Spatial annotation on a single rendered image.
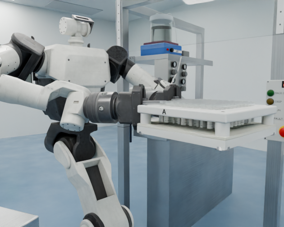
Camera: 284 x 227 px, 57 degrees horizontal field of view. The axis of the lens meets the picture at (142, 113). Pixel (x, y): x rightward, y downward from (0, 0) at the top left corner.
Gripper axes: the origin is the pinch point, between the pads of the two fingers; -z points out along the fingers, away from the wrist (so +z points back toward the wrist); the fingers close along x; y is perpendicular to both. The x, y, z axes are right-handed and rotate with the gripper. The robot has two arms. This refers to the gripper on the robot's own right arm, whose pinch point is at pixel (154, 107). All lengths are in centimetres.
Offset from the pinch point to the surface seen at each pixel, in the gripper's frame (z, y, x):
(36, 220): 15.6, 29.1, 18.4
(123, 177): 44, -100, 56
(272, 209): -42, -60, 51
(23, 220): 17.1, 30.5, 17.8
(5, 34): 413, -407, -126
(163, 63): 14, -93, -21
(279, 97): -42, -53, -1
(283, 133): -43, -50, 14
